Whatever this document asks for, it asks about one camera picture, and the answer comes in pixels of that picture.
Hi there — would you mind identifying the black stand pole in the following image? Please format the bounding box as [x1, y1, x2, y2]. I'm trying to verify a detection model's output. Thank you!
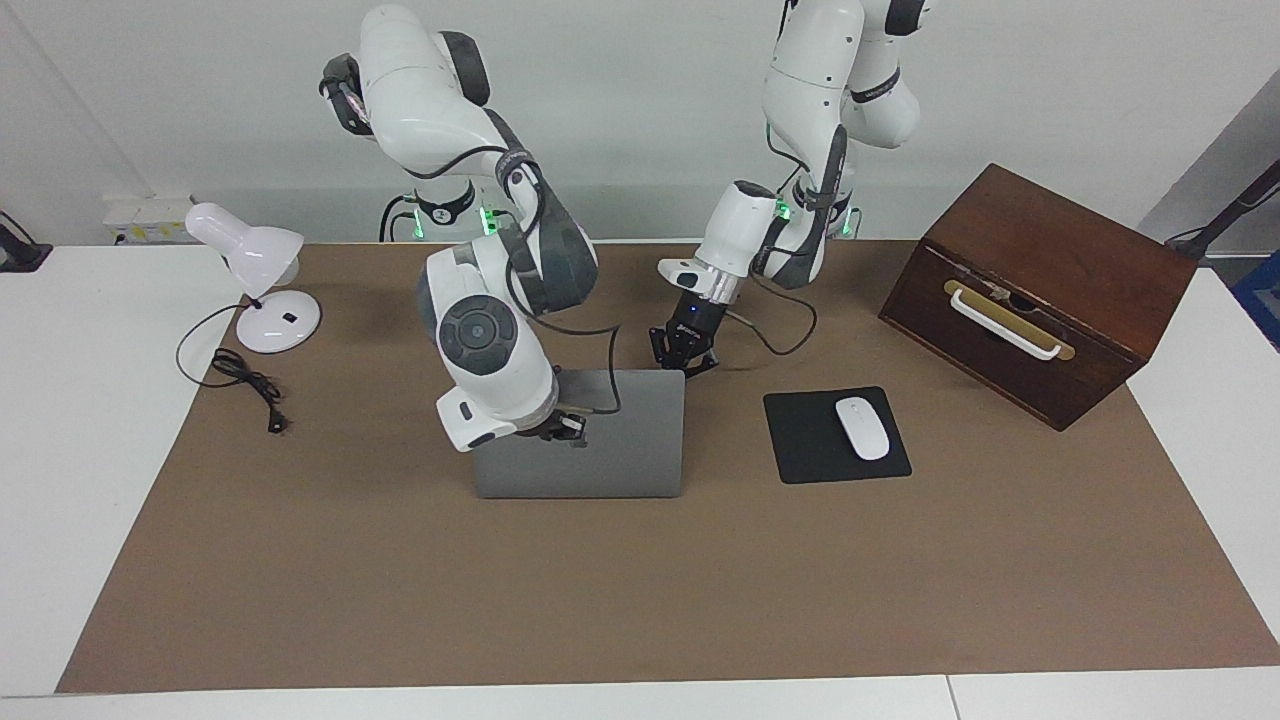
[1165, 158, 1280, 263]

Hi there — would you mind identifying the blue object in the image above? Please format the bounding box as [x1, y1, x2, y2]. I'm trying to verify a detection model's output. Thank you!
[1232, 250, 1280, 353]

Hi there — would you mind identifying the white desk lamp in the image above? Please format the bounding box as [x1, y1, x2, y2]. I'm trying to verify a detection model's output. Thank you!
[185, 202, 323, 355]

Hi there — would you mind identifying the white box handle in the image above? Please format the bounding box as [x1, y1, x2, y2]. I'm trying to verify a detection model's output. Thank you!
[948, 288, 1063, 361]

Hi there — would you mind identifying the white computer mouse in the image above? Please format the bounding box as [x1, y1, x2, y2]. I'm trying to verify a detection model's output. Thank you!
[835, 397, 891, 462]

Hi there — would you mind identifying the brown table mat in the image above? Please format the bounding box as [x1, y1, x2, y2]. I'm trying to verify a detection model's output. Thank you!
[55, 240, 1280, 694]

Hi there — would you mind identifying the white wall power strip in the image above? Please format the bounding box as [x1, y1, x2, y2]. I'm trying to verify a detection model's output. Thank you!
[103, 195, 193, 246]

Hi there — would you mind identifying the black table clamp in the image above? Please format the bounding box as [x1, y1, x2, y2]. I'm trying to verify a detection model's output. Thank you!
[0, 212, 53, 273]

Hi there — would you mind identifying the brass handle plate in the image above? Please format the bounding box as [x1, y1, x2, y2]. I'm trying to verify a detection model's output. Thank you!
[943, 279, 1076, 362]

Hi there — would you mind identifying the black mouse pad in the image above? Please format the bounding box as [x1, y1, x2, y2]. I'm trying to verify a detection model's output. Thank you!
[763, 386, 913, 485]

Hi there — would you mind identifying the dark brown wooden box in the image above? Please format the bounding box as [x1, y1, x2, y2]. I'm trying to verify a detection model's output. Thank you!
[878, 163, 1199, 432]

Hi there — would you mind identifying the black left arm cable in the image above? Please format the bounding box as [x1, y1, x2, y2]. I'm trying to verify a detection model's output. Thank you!
[722, 270, 819, 358]

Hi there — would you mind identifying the black lamp power cable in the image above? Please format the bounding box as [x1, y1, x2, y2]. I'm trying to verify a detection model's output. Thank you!
[176, 303, 289, 435]

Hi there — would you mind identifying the silver grey laptop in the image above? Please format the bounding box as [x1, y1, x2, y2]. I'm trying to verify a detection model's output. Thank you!
[472, 369, 687, 500]

